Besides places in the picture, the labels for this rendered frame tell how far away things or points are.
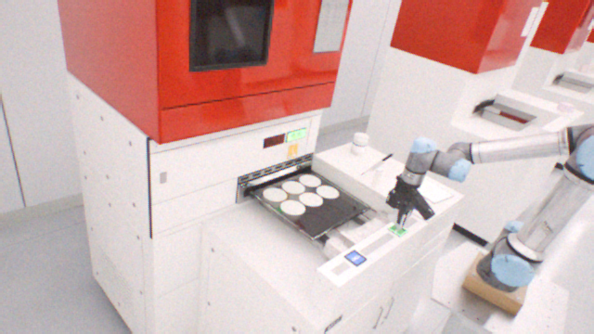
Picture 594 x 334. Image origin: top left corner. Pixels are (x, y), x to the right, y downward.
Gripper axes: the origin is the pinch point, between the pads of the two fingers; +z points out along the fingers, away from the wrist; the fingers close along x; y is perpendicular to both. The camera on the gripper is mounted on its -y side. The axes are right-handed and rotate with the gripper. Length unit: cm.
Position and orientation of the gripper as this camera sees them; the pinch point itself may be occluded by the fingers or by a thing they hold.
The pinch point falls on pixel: (400, 228)
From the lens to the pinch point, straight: 151.0
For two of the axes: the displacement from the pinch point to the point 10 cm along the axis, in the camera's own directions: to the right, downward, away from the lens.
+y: -7.0, -4.5, 5.6
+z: -1.6, 8.6, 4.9
